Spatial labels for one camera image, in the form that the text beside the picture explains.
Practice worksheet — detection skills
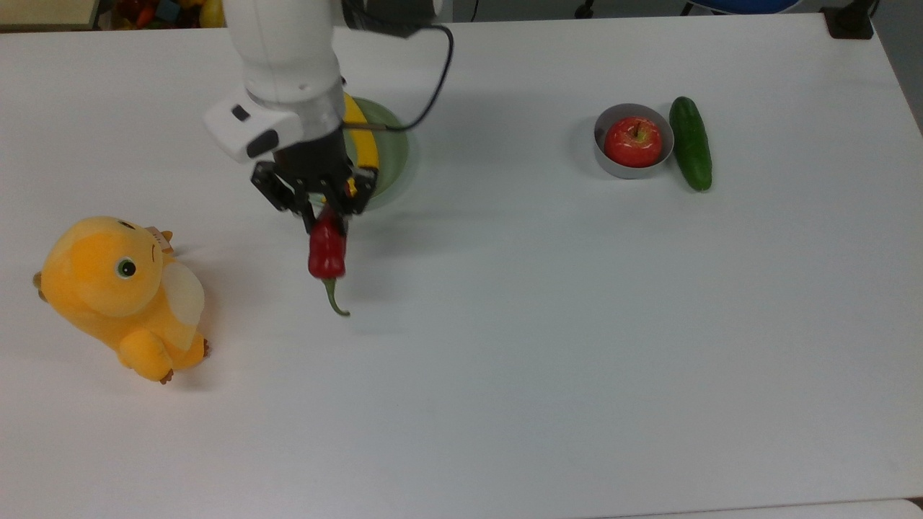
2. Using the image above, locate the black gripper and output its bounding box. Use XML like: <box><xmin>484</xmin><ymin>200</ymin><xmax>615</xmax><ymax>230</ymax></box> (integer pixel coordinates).
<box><xmin>250</xmin><ymin>128</ymin><xmax>379</xmax><ymax>236</ymax></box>

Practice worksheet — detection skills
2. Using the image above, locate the red chili pepper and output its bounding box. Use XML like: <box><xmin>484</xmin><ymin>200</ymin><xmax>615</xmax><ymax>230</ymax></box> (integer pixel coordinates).
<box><xmin>308</xmin><ymin>208</ymin><xmax>352</xmax><ymax>318</ymax></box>

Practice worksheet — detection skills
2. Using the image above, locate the pale green plastic plate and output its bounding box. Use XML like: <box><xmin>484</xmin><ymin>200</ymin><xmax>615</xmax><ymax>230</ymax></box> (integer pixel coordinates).
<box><xmin>310</xmin><ymin>97</ymin><xmax>411</xmax><ymax>211</ymax></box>

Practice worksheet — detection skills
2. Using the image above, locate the yellow toy banana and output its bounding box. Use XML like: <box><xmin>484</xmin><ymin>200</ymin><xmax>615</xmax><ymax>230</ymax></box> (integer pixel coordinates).
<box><xmin>342</xmin><ymin>92</ymin><xmax>381</xmax><ymax>199</ymax></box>

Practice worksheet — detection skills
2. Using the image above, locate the orange plush dinosaur toy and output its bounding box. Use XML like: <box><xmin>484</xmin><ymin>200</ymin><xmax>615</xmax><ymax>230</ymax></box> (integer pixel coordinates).
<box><xmin>32</xmin><ymin>216</ymin><xmax>211</xmax><ymax>384</ymax></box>

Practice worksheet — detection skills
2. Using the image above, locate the box of colourful toys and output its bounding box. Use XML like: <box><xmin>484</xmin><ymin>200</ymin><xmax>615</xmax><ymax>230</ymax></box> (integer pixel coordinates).
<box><xmin>97</xmin><ymin>0</ymin><xmax>228</xmax><ymax>30</ymax></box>

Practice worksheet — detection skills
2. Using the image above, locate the small grey bowl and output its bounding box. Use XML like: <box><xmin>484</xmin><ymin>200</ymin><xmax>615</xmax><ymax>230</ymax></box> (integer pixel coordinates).
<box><xmin>593</xmin><ymin>103</ymin><xmax>676</xmax><ymax>180</ymax></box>

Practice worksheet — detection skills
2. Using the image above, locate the red toy apple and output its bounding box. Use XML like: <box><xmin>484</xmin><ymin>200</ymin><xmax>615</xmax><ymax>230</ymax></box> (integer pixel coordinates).
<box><xmin>604</xmin><ymin>116</ymin><xmax>663</xmax><ymax>169</ymax></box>

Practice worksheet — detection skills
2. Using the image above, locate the light wooden board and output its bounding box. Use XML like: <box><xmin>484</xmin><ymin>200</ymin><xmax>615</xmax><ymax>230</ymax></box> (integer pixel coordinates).
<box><xmin>0</xmin><ymin>0</ymin><xmax>100</xmax><ymax>32</ymax></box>

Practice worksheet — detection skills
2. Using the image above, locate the green cucumber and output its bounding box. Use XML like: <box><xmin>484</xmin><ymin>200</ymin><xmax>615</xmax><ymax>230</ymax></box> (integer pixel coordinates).
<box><xmin>668</xmin><ymin>96</ymin><xmax>713</xmax><ymax>192</ymax></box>

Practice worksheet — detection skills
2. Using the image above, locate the black table clamp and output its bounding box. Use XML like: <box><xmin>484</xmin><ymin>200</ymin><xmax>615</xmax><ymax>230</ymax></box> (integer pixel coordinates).
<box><xmin>822</xmin><ymin>0</ymin><xmax>878</xmax><ymax>40</ymax></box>

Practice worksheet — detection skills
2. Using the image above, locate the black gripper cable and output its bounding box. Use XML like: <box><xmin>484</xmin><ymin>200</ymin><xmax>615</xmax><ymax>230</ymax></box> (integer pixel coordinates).
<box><xmin>345</xmin><ymin>24</ymin><xmax>455</xmax><ymax>132</ymax></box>

